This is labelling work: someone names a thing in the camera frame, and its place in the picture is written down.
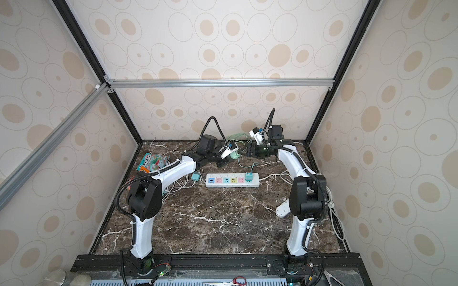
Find light green charger plug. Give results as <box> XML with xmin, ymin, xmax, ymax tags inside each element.
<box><xmin>230</xmin><ymin>151</ymin><xmax>240</xmax><ymax>160</ymax></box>

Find teal multi-head cable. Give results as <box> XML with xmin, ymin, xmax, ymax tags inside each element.
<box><xmin>250</xmin><ymin>161</ymin><xmax>280</xmax><ymax>174</ymax></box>

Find light green cable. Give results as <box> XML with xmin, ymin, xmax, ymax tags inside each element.
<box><xmin>227</xmin><ymin>131</ymin><xmax>255</xmax><ymax>169</ymax></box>

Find white multicolour power strip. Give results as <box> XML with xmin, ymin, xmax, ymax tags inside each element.
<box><xmin>205</xmin><ymin>173</ymin><xmax>260</xmax><ymax>188</ymax></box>

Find teal charger with teal cable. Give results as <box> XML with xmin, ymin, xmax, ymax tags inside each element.
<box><xmin>245</xmin><ymin>172</ymin><xmax>254</xmax><ymax>182</ymax></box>

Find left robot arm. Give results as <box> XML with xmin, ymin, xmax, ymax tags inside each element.
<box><xmin>114</xmin><ymin>116</ymin><xmax>237</xmax><ymax>274</ymax></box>

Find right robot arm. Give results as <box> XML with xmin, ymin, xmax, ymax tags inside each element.
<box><xmin>241</xmin><ymin>139</ymin><xmax>328</xmax><ymax>263</ymax></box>

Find teal charger plug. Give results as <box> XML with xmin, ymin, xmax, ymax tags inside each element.
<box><xmin>191</xmin><ymin>173</ymin><xmax>200</xmax><ymax>181</ymax></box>

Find teal candy bag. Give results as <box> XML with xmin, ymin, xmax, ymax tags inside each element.
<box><xmin>137</xmin><ymin>153</ymin><xmax>169</xmax><ymax>173</ymax></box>

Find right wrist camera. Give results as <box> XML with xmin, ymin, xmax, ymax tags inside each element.
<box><xmin>249</xmin><ymin>128</ymin><xmax>266</xmax><ymax>145</ymax></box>

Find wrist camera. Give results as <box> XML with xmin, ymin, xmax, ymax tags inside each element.
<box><xmin>249</xmin><ymin>128</ymin><xmax>266</xmax><ymax>145</ymax></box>
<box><xmin>221</xmin><ymin>143</ymin><xmax>239</xmax><ymax>159</ymax></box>

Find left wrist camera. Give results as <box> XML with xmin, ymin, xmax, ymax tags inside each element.
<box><xmin>221</xmin><ymin>143</ymin><xmax>239</xmax><ymax>159</ymax></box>

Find white power cords bundle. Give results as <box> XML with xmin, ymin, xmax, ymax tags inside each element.
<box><xmin>259</xmin><ymin>169</ymin><xmax>346</xmax><ymax>242</ymax></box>

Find horizontal aluminium rail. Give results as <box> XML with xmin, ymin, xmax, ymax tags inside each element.
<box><xmin>108</xmin><ymin>78</ymin><xmax>335</xmax><ymax>88</ymax></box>

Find red handled scissors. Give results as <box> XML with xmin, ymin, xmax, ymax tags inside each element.
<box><xmin>204</xmin><ymin>276</ymin><xmax>247</xmax><ymax>286</ymax></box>

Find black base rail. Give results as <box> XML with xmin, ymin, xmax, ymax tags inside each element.
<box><xmin>71</xmin><ymin>253</ymin><xmax>372</xmax><ymax>286</ymax></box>

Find diagonal aluminium rail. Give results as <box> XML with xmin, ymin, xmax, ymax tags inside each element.
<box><xmin>1</xmin><ymin>83</ymin><xmax>109</xmax><ymax>209</ymax></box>

